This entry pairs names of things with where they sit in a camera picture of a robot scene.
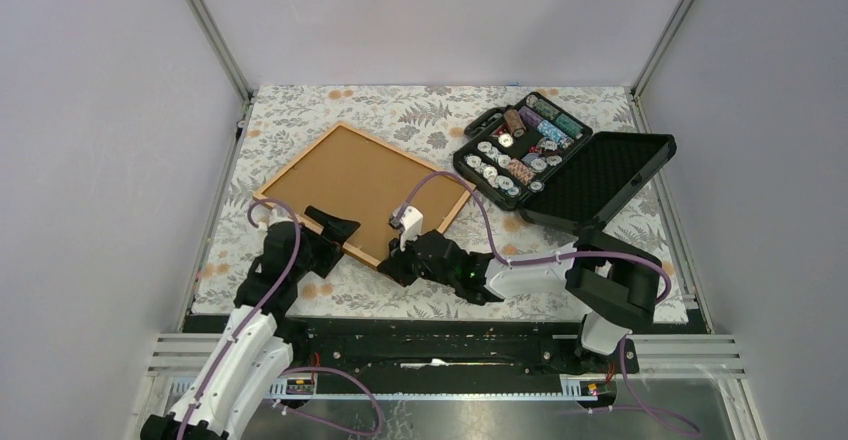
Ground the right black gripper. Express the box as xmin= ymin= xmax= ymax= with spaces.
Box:
xmin=380 ymin=228 xmax=458 ymax=288

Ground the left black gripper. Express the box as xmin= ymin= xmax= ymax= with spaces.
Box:
xmin=291 ymin=206 xmax=360 ymax=281

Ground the brown cardboard backing board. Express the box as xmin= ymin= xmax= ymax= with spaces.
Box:
xmin=261 ymin=127 xmax=465 ymax=263

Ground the wooden picture frame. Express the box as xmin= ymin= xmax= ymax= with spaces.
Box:
xmin=253 ymin=121 xmax=473 ymax=271

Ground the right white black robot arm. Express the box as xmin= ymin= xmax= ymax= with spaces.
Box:
xmin=377 ymin=229 xmax=672 ymax=372

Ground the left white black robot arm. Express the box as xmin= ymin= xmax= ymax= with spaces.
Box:
xmin=139 ymin=199 xmax=360 ymax=439

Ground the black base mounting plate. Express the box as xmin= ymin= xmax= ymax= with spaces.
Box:
xmin=182 ymin=311 xmax=707 ymax=395

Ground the black poker chip case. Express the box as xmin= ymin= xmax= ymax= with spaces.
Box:
xmin=453 ymin=92 xmax=677 ymax=234

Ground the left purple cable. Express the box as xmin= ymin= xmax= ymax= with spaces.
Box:
xmin=173 ymin=198 xmax=387 ymax=440

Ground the purple cable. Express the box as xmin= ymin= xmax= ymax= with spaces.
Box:
xmin=390 ymin=170 xmax=702 ymax=438
xmin=173 ymin=198 xmax=387 ymax=440

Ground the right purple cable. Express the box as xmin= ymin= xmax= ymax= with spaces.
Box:
xmin=390 ymin=170 xmax=702 ymax=438

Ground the aluminium rail frame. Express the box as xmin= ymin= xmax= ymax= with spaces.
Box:
xmin=125 ymin=333 xmax=767 ymax=439

